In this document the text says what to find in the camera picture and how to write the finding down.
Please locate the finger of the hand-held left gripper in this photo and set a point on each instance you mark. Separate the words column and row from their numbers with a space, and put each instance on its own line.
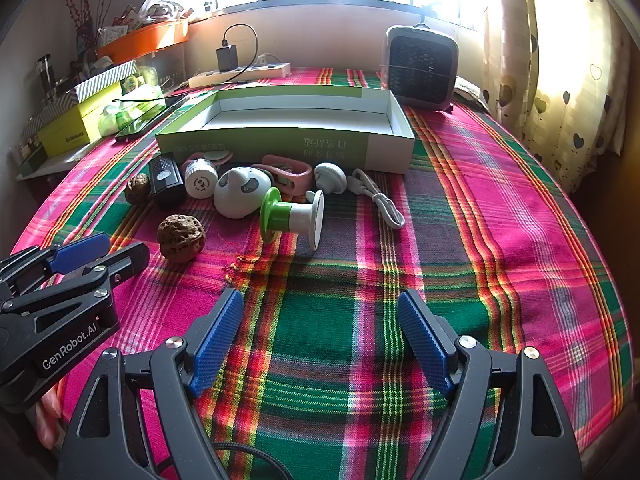
column 127, row 260
column 80, row 255

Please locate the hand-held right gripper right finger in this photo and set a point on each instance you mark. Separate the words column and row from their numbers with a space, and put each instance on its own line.
column 425, row 345

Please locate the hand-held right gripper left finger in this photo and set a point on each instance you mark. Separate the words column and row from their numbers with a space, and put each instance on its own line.
column 217, row 340

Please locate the brown walnut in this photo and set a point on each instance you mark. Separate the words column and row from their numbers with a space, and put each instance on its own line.
column 137, row 189
column 181, row 237

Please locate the black rectangular device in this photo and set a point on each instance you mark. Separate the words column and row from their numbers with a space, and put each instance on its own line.
column 165, row 180

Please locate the white panda-shaped gadget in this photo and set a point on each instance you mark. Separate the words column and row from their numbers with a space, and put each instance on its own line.
column 240, row 190

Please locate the green white spool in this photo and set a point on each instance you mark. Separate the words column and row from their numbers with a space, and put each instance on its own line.
column 295, row 215

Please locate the green white cardboard box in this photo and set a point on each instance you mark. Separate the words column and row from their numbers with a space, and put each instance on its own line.
column 280, row 147

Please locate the person's left hand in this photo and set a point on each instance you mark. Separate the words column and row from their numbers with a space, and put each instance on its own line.
column 49, row 420

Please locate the plaid blanket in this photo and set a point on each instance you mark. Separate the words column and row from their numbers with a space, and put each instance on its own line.
column 450, row 260

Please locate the yellow-green box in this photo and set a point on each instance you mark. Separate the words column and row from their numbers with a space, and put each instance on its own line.
column 70, row 122

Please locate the black phone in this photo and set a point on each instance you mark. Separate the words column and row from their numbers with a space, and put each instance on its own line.
column 145, row 120

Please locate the green tissue pack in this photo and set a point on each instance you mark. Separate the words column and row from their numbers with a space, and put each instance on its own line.
column 145, row 100

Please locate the striped box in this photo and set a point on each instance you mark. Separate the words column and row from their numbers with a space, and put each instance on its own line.
column 102, row 80

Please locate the green label packet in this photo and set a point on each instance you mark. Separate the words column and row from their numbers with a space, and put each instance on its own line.
column 134, row 80

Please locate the glass jar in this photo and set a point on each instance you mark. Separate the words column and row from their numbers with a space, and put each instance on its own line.
column 45, row 72

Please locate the white power strip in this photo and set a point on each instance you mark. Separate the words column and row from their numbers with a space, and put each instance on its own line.
column 240, row 74

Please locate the orange tray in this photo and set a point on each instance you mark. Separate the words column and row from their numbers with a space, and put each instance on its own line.
column 145, row 40

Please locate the black charger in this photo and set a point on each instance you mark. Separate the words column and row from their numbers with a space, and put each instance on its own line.
column 227, row 57

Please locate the red branch decoration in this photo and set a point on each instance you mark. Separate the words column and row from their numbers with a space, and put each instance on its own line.
column 82, row 0

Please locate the beige pillow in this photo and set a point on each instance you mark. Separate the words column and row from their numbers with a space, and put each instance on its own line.
column 470, row 92

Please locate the white plastic bag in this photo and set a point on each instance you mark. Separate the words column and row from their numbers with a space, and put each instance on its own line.
column 160, row 2

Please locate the grey mini space heater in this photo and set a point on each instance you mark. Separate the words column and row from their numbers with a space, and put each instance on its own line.
column 420, row 67

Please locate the heart print curtain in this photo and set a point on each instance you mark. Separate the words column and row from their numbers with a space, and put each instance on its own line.
column 565, row 60

